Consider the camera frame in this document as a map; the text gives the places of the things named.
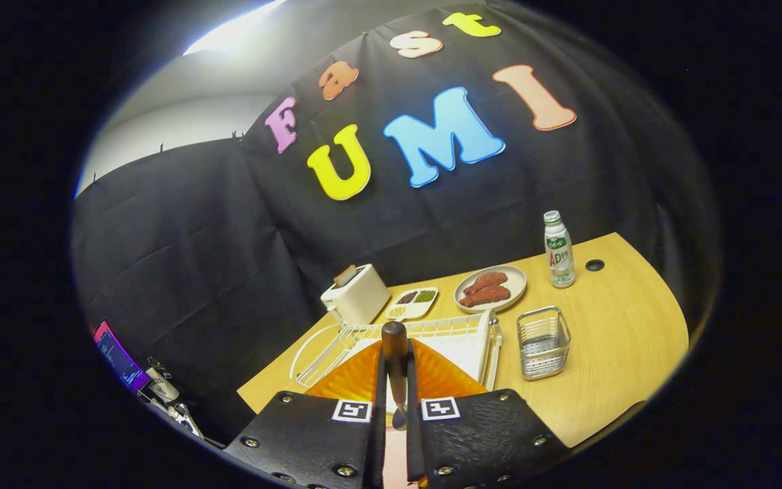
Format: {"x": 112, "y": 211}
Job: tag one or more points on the white toaster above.
{"x": 360, "y": 299}

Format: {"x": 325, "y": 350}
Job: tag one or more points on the brown toast slice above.
{"x": 345, "y": 275}

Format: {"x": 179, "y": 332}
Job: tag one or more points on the white divided bean tray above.
{"x": 413, "y": 310}

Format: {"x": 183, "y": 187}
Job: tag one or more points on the white green labelled bottle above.
{"x": 559, "y": 258}

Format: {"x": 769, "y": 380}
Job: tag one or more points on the brown meat piece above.
{"x": 486, "y": 297}
{"x": 486, "y": 280}

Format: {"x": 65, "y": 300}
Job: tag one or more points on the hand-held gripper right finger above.
{"x": 479, "y": 441}

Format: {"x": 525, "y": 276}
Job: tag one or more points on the purple lit screen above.
{"x": 119, "y": 356}

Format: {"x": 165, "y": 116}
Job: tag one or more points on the white cylindrical device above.
{"x": 162, "y": 386}

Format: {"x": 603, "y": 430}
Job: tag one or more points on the grey plate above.
{"x": 516, "y": 278}

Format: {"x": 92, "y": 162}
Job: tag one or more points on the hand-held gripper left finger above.
{"x": 309, "y": 441}

